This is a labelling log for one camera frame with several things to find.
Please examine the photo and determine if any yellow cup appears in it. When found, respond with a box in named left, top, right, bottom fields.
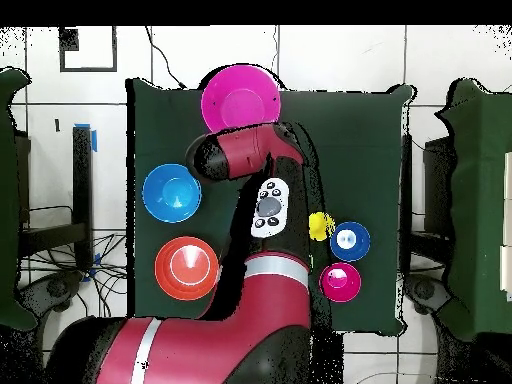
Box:
left=308, top=211, right=336, bottom=242

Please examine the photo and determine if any large orange bowl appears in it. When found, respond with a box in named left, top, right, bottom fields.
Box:
left=154, top=235, right=220, bottom=302

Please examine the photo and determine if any large pink bowl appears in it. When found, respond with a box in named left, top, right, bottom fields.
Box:
left=200, top=64, right=282, bottom=135

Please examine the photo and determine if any light blue bowl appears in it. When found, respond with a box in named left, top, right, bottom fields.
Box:
left=141, top=162, right=203, bottom=224

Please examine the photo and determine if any small dark blue bowl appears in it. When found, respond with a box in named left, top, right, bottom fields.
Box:
left=329, top=221, right=372, bottom=263

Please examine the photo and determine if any small crimson bowl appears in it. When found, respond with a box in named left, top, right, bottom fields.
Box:
left=319, top=261, right=363, bottom=304

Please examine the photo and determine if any dark green tablecloth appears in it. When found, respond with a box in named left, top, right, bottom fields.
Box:
left=126, top=78, right=414, bottom=336

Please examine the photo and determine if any blue tape strip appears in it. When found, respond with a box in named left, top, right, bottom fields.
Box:
left=73, top=122, right=99, bottom=154

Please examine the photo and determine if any black caster base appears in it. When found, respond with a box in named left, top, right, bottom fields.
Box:
left=401, top=271, right=453, bottom=317
left=17, top=269, right=85, bottom=315

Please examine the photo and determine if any green cloth covered table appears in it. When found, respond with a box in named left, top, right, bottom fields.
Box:
left=0, top=66, right=38, bottom=332
left=434, top=78, right=512, bottom=342

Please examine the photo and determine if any thin black floor cable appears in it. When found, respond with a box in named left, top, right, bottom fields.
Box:
left=144, top=25, right=189, bottom=90

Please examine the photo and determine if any floor cable bundle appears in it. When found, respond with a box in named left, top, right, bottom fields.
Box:
left=17, top=231, right=129, bottom=319

